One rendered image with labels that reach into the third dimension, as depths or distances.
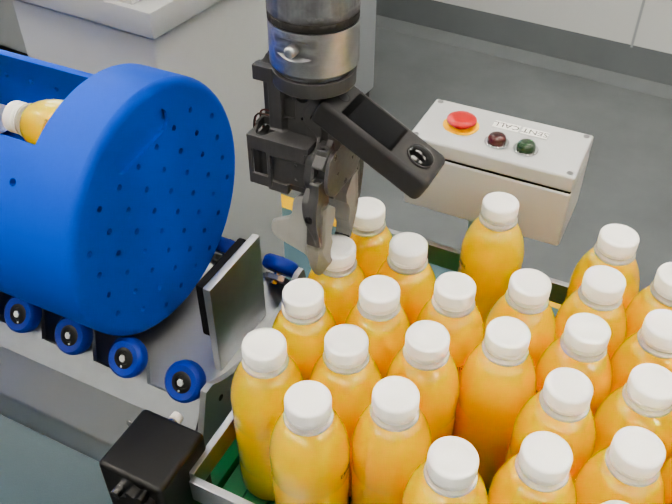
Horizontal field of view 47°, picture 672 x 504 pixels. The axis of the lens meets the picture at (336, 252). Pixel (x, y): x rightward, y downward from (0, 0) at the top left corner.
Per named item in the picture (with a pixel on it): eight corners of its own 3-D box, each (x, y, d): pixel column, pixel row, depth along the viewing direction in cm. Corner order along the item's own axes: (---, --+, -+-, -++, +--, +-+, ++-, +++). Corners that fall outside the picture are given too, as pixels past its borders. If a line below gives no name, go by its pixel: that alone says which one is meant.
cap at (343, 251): (318, 245, 79) (318, 231, 77) (356, 246, 78) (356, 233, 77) (315, 270, 76) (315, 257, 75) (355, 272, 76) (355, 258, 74)
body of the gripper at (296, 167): (288, 148, 76) (283, 34, 68) (367, 170, 73) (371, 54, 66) (249, 189, 71) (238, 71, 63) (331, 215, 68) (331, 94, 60)
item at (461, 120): (452, 115, 95) (453, 106, 94) (480, 121, 94) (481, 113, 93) (441, 128, 92) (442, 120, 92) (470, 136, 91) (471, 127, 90)
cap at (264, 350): (235, 349, 68) (233, 335, 67) (275, 333, 69) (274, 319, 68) (254, 379, 65) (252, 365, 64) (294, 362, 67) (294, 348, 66)
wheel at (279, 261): (261, 247, 93) (255, 262, 93) (293, 258, 92) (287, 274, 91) (274, 256, 97) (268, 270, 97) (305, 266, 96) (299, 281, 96)
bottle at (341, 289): (309, 353, 92) (304, 233, 80) (367, 356, 92) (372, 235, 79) (304, 400, 87) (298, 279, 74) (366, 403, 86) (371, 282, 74)
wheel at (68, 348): (62, 314, 87) (50, 315, 85) (95, 313, 86) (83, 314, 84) (63, 353, 87) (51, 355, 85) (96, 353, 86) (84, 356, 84)
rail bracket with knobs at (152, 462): (170, 453, 81) (155, 392, 74) (228, 480, 79) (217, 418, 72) (110, 531, 74) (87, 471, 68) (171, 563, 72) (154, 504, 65)
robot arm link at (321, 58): (375, 6, 63) (331, 47, 57) (373, 58, 66) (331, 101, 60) (294, -10, 65) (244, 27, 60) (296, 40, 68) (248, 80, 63)
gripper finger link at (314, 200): (319, 228, 74) (325, 146, 69) (335, 233, 73) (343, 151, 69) (296, 250, 70) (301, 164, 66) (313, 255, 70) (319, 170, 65)
